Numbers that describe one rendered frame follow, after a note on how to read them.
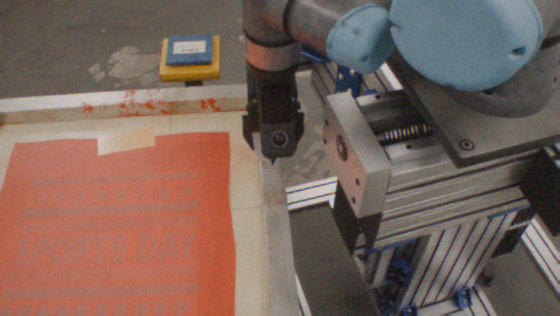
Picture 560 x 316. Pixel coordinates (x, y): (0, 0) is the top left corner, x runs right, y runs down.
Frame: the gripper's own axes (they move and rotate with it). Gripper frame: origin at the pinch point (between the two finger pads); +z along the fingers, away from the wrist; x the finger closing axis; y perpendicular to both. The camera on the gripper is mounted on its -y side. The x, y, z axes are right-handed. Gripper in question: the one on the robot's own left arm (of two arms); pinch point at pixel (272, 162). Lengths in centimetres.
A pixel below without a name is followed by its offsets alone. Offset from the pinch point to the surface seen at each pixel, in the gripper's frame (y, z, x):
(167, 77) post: 33.1, 10.5, 20.1
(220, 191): -0.1, 6.8, 8.7
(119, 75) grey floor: 147, 109, 65
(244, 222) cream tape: -6.6, 6.7, 5.0
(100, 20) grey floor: 198, 111, 83
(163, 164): 6.4, 7.0, 18.7
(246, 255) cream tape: -12.7, 6.5, 4.9
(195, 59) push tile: 35.3, 7.8, 13.9
